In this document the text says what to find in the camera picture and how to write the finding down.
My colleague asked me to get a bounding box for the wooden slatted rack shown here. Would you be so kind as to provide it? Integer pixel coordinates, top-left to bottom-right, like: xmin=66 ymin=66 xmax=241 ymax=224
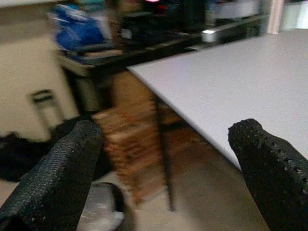
xmin=92 ymin=71 xmax=169 ymax=205

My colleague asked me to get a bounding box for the clear plastic trash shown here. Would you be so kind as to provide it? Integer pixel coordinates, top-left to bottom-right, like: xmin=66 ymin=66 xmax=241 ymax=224
xmin=81 ymin=187 xmax=125 ymax=231

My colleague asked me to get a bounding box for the black round rubbish bin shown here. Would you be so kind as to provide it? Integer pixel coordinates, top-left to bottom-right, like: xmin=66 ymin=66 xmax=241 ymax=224
xmin=78 ymin=181 xmax=126 ymax=231

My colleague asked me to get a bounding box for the blue bag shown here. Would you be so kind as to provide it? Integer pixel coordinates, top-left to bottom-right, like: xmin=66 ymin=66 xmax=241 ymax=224
xmin=46 ymin=4 xmax=114 ymax=61

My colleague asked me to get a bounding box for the black table leg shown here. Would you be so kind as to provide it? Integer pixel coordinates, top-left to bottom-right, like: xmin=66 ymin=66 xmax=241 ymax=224
xmin=153 ymin=95 xmax=176 ymax=213

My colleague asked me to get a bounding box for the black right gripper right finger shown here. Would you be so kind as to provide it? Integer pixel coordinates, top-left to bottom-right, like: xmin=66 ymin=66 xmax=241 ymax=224
xmin=227 ymin=118 xmax=308 ymax=231

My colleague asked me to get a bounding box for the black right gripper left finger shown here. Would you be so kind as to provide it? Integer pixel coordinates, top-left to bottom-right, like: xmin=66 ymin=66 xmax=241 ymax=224
xmin=0 ymin=120 xmax=103 ymax=231

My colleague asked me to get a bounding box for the black backpack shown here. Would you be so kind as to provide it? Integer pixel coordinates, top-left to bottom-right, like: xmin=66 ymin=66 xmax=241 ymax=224
xmin=0 ymin=131 xmax=50 ymax=183

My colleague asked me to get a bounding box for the black trolley bag with handle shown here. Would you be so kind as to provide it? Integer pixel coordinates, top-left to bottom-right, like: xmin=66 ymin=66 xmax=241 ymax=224
xmin=30 ymin=89 xmax=112 ymax=181

